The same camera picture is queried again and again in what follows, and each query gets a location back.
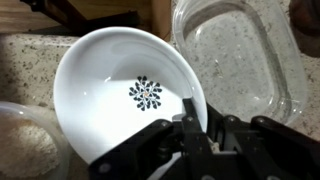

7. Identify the clear rectangular container lid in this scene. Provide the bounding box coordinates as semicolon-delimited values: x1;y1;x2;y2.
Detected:
172;0;307;124

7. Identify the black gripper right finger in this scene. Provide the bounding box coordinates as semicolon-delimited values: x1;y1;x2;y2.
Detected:
207;105;320;180

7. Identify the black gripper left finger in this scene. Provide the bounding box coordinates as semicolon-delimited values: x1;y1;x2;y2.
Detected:
88;98;212;180

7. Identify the clear plastic bowl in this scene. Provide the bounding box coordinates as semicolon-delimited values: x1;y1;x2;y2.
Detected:
0;102;70;180

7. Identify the black round coaster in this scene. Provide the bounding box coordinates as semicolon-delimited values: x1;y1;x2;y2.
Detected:
289;0;320;57

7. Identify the white ceramic bowl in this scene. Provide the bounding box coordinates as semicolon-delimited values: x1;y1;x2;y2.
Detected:
53;27;208;164

